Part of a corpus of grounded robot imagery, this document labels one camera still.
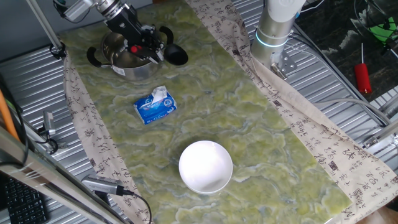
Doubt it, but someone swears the blue tissue pack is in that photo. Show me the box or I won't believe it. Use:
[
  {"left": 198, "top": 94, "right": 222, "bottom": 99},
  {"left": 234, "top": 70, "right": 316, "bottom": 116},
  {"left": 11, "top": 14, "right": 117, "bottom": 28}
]
[{"left": 133, "top": 85, "right": 178, "bottom": 125}]

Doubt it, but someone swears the red handled screwdriver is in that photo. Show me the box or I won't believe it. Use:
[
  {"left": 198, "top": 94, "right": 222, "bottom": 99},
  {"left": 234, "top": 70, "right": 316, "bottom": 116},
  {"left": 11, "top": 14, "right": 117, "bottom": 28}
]
[{"left": 354, "top": 42, "right": 373, "bottom": 95}]

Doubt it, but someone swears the thick grey floor cable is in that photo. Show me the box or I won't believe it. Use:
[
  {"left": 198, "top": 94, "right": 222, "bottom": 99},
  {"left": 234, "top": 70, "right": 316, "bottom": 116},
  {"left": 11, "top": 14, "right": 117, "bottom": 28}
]
[{"left": 313, "top": 98, "right": 392, "bottom": 125}]

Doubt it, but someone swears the steel pot with black handles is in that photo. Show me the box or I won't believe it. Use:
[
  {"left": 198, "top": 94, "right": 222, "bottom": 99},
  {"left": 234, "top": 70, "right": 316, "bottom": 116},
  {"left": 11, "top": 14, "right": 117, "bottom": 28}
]
[{"left": 86, "top": 25, "right": 174, "bottom": 82}]

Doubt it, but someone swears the white ceramic bowl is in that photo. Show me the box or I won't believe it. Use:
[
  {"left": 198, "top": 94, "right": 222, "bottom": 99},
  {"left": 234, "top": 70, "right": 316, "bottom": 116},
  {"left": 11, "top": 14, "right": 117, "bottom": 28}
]
[{"left": 178, "top": 140, "right": 234, "bottom": 196}]

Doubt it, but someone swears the aluminium corner frame bracket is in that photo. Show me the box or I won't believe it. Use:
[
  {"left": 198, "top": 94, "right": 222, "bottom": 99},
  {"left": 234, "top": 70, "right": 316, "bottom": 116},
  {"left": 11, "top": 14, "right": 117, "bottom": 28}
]
[{"left": 362, "top": 90, "right": 398, "bottom": 156}]

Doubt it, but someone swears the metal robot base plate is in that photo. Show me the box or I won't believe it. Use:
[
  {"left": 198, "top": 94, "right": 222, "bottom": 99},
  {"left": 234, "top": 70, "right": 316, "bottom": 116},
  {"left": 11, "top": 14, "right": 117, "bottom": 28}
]
[{"left": 269, "top": 51, "right": 298, "bottom": 81}]

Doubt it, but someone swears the green paper flag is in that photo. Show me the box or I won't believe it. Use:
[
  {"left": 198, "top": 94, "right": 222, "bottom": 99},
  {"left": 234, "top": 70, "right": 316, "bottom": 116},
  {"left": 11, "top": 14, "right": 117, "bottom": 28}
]
[{"left": 369, "top": 17, "right": 398, "bottom": 60}]

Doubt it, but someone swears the slanted aluminium pole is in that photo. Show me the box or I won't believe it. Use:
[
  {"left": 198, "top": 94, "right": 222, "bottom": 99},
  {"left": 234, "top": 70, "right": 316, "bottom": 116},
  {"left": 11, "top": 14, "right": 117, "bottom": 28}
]
[{"left": 25, "top": 0, "right": 65, "bottom": 52}]

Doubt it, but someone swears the black keyboard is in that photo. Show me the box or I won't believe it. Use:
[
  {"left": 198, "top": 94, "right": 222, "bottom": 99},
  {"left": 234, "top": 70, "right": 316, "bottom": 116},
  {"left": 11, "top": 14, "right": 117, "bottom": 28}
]
[{"left": 0, "top": 175, "right": 50, "bottom": 224}]

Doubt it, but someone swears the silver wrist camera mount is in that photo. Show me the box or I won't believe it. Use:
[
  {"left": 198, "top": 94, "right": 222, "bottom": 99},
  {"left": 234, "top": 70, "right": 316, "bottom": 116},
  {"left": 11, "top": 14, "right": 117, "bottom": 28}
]
[{"left": 63, "top": 0, "right": 96, "bottom": 22}]

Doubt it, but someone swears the beige calligraphy cloth strip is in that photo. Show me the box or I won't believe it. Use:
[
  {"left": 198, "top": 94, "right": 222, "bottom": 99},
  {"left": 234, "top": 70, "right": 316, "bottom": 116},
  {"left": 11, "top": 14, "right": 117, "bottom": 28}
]
[
  {"left": 186, "top": 0, "right": 398, "bottom": 224},
  {"left": 63, "top": 54, "right": 153, "bottom": 224}
]

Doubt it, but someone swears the green marble pattern table mat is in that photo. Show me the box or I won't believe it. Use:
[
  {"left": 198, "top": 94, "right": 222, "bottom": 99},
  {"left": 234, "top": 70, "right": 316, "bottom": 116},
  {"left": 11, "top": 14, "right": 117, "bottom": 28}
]
[{"left": 58, "top": 2, "right": 352, "bottom": 224}]

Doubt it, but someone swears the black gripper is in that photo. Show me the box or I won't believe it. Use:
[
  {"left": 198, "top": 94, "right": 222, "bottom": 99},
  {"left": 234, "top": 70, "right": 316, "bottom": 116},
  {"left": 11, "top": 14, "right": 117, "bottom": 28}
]
[{"left": 107, "top": 7, "right": 165, "bottom": 63}]

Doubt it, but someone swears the black camera cable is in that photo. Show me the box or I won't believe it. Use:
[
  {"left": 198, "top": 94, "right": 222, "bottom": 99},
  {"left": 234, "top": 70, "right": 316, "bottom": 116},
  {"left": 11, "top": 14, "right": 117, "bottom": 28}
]
[{"left": 123, "top": 189, "right": 153, "bottom": 224}]

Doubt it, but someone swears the black pole clamp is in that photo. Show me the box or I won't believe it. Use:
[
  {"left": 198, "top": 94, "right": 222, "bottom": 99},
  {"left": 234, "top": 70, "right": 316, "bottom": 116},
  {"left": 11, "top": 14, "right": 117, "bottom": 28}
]
[{"left": 49, "top": 42, "right": 68, "bottom": 60}]

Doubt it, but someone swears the silver depth camera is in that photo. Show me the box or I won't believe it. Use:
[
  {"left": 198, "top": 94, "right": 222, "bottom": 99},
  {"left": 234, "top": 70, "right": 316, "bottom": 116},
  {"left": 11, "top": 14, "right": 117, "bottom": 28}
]
[{"left": 81, "top": 174, "right": 126, "bottom": 196}]

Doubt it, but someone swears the black spoon with red tip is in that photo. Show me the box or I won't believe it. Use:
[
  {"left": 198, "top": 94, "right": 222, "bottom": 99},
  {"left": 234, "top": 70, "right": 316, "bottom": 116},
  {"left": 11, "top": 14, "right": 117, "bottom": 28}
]
[{"left": 129, "top": 43, "right": 189, "bottom": 67}]

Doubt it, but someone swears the aluminium frame beam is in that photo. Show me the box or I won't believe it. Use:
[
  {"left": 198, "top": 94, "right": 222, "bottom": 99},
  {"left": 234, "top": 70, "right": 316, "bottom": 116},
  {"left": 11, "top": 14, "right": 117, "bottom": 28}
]
[{"left": 0, "top": 124, "right": 125, "bottom": 224}]

